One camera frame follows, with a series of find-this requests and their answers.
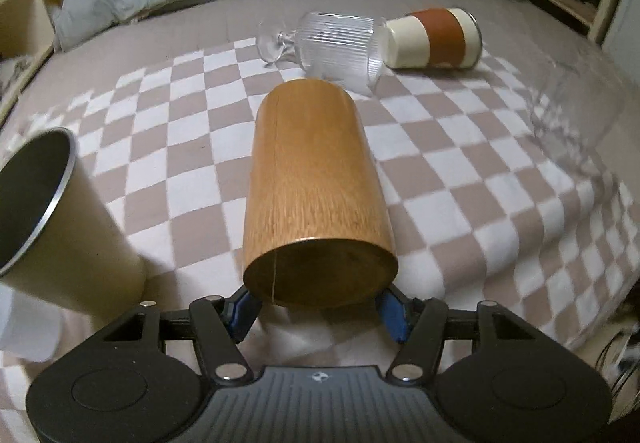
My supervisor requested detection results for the wooden cylindrical cup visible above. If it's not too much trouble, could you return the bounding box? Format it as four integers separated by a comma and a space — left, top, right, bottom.
243, 79, 398, 309

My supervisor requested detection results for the cream cup brown sleeve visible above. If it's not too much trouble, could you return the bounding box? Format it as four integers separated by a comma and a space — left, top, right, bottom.
381, 7, 483, 70

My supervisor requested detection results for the checkered beige white blanket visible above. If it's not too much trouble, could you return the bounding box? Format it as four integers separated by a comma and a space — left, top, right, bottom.
0, 34, 640, 424

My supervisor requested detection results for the ribbed clear glass goblet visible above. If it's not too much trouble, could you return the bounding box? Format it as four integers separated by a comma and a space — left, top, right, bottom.
256, 10, 385, 96

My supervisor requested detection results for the wooden shelf left of bed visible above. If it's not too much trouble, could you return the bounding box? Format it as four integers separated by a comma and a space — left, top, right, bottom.
1, 0, 64, 123

